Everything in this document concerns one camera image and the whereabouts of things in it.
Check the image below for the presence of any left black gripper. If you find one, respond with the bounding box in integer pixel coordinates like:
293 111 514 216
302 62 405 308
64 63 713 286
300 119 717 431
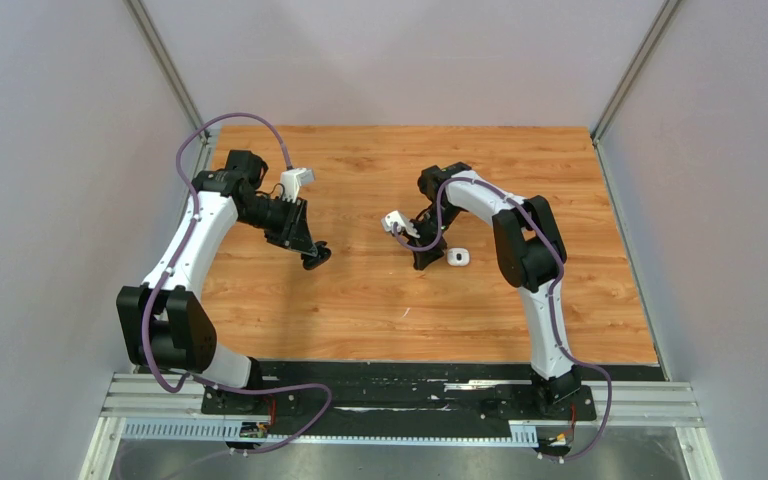
237 194 317 256

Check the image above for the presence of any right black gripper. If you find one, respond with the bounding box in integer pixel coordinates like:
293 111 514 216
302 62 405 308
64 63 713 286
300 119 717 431
404 203 463 269

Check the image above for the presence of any white earbud charging case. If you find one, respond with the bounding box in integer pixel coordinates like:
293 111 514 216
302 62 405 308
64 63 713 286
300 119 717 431
446 247 471 267

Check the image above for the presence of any black earbud charging case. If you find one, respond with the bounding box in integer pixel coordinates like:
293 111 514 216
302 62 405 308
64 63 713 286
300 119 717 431
300 241 332 271

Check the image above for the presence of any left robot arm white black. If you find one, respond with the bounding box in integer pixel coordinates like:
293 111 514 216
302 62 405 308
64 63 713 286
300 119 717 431
116 150 331 413

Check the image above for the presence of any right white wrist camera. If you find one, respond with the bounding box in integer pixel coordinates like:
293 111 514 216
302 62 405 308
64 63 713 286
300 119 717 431
381 210 420 239

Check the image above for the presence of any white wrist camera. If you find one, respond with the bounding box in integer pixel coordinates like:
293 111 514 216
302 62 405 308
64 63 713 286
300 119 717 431
280 168 315 202
381 210 420 239

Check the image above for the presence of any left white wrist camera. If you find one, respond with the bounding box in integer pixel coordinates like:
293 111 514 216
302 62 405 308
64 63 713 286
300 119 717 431
280 168 315 202

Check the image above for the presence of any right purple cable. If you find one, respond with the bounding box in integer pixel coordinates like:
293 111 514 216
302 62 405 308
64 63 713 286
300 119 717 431
390 176 614 463

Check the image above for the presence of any aluminium frame rail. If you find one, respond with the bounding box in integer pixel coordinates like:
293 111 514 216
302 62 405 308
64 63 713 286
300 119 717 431
80 374 721 479

